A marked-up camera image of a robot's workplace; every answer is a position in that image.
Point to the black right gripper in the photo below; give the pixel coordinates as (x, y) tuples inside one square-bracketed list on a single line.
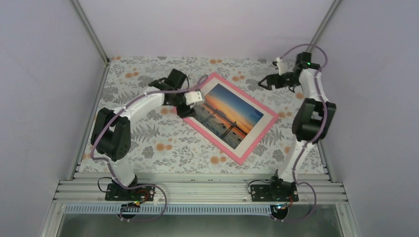
[(271, 78)]

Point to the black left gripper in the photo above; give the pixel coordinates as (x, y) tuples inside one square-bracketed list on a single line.
[(185, 112)]

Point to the pink wooden picture frame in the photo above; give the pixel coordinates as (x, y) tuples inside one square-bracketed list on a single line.
[(258, 140)]

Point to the white mat board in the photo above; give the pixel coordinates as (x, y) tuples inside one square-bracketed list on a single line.
[(258, 124)]

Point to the sunset landscape photo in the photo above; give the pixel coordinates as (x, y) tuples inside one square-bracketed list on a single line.
[(227, 116)]

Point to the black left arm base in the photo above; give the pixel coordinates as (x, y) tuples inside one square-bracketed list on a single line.
[(115, 192)]

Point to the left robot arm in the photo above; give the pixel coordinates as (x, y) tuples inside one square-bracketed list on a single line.
[(111, 135)]

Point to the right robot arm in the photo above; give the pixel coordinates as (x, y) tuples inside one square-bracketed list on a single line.
[(313, 118)]

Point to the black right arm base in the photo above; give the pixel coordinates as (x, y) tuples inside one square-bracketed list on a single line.
[(284, 192)]

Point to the floral patterned table cloth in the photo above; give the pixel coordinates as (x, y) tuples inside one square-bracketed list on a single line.
[(163, 143)]

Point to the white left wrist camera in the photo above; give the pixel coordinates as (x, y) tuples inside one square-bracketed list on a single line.
[(193, 97)]

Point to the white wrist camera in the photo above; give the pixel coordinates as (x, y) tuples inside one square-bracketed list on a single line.
[(193, 97), (280, 65)]

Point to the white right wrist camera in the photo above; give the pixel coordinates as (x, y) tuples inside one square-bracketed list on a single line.
[(280, 65)]

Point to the grey slotted cable duct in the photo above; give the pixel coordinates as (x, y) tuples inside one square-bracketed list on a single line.
[(173, 209)]

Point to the aluminium rail platform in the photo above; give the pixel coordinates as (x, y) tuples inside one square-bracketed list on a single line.
[(216, 189)]

